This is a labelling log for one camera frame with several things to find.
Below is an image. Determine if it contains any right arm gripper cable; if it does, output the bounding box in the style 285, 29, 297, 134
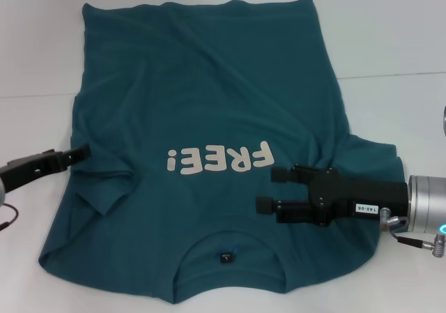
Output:
379, 206, 436, 250

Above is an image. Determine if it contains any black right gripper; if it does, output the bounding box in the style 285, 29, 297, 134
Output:
256, 165, 409, 227

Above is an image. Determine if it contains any teal t-shirt with FREE print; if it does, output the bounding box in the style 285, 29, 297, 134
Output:
37, 0, 407, 295

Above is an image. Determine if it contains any left arm gripper cable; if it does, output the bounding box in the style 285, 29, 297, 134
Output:
0, 203, 20, 232

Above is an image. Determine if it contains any arm gripper cable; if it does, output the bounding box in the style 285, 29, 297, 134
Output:
0, 203, 20, 232
379, 206, 436, 250

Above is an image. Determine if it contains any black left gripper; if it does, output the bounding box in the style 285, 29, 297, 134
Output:
0, 144, 92, 190

